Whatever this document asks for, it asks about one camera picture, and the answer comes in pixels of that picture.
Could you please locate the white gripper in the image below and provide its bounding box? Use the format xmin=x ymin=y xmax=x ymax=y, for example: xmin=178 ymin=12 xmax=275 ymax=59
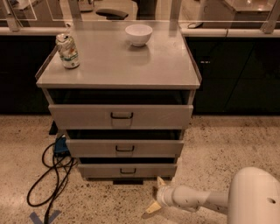
xmin=145 ymin=177 xmax=175 ymax=214

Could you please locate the grey bottom drawer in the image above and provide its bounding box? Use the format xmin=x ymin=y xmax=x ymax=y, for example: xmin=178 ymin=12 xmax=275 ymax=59
xmin=78 ymin=164 xmax=177 ymax=179

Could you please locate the grey drawer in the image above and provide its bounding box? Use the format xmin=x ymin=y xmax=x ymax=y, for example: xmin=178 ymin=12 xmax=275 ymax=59
xmin=66 ymin=139 xmax=184 ymax=158
xmin=49 ymin=104 xmax=193 ymax=130
xmin=78 ymin=164 xmax=177 ymax=179

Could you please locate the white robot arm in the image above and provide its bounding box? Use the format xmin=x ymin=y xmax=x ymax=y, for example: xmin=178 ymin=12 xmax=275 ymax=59
xmin=145 ymin=167 xmax=280 ymax=224

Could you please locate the grey middle drawer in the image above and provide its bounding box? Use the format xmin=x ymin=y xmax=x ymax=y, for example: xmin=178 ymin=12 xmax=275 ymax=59
xmin=66 ymin=139 xmax=184 ymax=158

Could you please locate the grey metal drawer cabinet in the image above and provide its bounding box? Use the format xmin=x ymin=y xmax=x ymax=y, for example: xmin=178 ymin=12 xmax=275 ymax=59
xmin=34 ymin=20 xmax=203 ymax=186

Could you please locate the grey top drawer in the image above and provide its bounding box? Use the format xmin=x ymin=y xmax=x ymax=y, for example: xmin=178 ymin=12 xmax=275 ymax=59
xmin=49 ymin=104 xmax=193 ymax=130

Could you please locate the blue power box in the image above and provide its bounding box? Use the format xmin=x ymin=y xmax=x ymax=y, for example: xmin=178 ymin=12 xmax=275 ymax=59
xmin=53 ymin=137 xmax=69 ymax=157

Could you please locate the crushed white green can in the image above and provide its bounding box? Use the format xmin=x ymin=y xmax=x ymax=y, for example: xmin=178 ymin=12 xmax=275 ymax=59
xmin=56 ymin=33 xmax=80 ymax=69

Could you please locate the white ceramic bowl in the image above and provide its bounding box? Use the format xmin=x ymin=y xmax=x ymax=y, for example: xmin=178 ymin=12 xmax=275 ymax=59
xmin=125 ymin=24 xmax=153 ymax=46

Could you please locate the black office chair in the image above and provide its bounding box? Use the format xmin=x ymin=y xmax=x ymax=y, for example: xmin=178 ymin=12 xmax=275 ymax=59
xmin=96 ymin=9 xmax=129 ymax=20

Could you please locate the black floor cable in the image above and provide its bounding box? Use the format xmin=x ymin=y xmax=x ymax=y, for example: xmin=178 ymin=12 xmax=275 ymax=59
xmin=25 ymin=142 xmax=77 ymax=224

